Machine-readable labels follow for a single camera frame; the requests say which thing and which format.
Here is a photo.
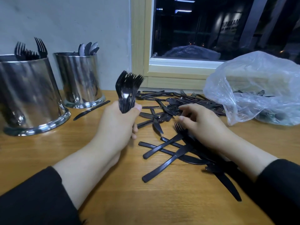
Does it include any person's left hand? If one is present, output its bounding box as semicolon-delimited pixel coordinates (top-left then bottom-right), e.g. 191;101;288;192
91;101;142;160

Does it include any person's right hand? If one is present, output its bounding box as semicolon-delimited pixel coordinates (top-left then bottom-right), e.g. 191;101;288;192
178;103;233;153

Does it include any black plastic fork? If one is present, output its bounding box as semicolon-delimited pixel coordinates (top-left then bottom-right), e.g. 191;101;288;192
122;72;137;114
129;74;144;111
14;42;26;60
115;70;128;114
34;37;48;59

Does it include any pile of black plastic cutlery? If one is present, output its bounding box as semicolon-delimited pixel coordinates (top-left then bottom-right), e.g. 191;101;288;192
136;89;243;202

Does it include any person's left forearm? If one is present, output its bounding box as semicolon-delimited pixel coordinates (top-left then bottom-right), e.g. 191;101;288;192
0;143;120;225

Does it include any person's right forearm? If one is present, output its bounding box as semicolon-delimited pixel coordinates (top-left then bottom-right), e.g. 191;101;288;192
218;133;300;225

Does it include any clear plastic bag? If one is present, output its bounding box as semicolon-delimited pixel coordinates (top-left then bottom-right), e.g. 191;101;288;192
203;50;300;127

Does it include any dark parked car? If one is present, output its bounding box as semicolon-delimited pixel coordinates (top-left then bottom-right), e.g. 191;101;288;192
162;44;222;61

